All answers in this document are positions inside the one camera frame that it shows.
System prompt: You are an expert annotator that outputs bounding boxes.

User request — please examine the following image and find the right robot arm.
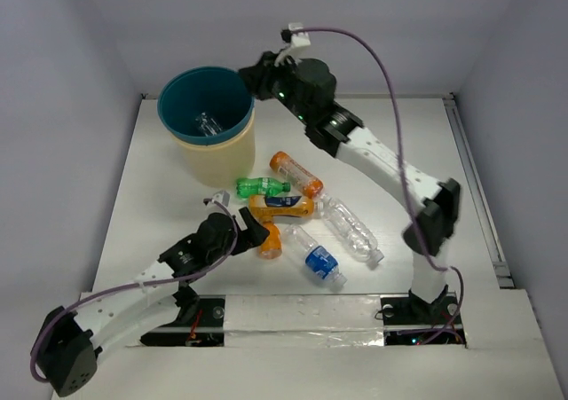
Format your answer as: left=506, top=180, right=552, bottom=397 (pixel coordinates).
left=238, top=51, right=461, bottom=322

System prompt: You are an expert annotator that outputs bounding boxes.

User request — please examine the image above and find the silver taped front rail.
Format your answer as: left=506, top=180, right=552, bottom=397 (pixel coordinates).
left=223, top=294, right=384, bottom=349

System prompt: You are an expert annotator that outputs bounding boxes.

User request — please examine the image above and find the clear ribbed plastic bottle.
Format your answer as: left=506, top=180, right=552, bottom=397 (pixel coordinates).
left=320, top=196, right=384, bottom=269

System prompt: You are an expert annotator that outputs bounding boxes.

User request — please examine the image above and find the clear bottle white cap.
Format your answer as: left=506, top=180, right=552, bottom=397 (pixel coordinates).
left=194, top=112, right=224, bottom=137

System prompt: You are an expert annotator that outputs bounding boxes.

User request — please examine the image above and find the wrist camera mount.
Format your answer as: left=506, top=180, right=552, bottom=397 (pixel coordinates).
left=278, top=22, right=311, bottom=61
left=203, top=190, right=231, bottom=207

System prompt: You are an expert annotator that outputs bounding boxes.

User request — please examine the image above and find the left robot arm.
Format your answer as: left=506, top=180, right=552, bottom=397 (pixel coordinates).
left=29, top=200, right=269, bottom=397

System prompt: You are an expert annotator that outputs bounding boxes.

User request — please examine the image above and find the teal and cream bin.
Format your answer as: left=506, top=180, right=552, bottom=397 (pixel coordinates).
left=157, top=67, right=256, bottom=188

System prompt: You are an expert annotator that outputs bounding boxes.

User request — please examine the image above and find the small orange bottle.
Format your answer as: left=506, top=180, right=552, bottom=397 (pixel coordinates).
left=258, top=221, right=282, bottom=260

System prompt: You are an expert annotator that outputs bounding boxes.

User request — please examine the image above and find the orange bottle white label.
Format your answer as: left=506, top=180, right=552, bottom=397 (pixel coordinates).
left=270, top=152, right=324, bottom=199

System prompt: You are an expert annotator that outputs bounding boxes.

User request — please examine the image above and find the green plastic bottle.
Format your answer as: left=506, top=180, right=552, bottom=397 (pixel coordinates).
left=235, top=177, right=291, bottom=200

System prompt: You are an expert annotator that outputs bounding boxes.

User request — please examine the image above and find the aluminium rail right edge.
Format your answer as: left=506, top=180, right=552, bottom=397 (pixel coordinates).
left=443, top=94, right=517, bottom=290

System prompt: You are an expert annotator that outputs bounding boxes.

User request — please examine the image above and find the clear bottle blue label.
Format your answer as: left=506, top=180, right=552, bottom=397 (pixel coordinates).
left=282, top=224, right=347, bottom=291

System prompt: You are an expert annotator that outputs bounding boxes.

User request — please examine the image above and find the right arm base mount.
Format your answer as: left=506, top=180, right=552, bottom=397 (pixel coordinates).
left=374, top=288, right=466, bottom=346

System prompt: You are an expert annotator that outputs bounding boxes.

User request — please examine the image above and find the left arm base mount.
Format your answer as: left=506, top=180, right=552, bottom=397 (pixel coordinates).
left=139, top=295, right=225, bottom=348

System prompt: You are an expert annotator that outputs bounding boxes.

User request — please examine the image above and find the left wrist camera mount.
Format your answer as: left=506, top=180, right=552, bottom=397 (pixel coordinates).
left=203, top=190, right=231, bottom=207

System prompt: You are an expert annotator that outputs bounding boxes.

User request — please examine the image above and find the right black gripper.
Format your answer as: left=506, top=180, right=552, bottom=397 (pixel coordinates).
left=238, top=49, right=314, bottom=126

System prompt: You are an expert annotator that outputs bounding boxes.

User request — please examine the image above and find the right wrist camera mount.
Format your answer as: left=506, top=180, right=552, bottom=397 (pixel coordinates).
left=278, top=22, right=311, bottom=61

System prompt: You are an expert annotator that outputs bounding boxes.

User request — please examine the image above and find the yellow bottle blue label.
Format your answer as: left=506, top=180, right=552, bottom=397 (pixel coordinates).
left=248, top=195, right=319, bottom=222

